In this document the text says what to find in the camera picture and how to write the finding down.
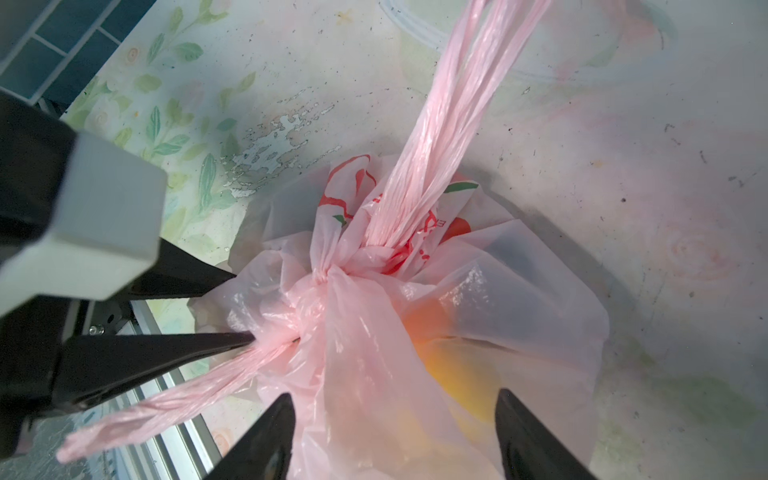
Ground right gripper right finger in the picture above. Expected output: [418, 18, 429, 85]
[495, 388, 596, 480]

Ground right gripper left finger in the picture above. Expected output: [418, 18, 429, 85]
[205, 393, 296, 480]

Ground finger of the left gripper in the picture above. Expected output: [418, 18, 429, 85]
[113, 239, 236, 300]
[50, 332, 254, 411]

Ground pink plastic bag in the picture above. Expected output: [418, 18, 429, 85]
[57, 1, 609, 479]

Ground aluminium front rail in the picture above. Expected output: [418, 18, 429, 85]
[114, 299, 222, 479]

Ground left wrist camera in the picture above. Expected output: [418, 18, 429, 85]
[1, 133, 167, 314]

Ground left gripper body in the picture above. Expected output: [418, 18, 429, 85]
[1, 296, 89, 459]

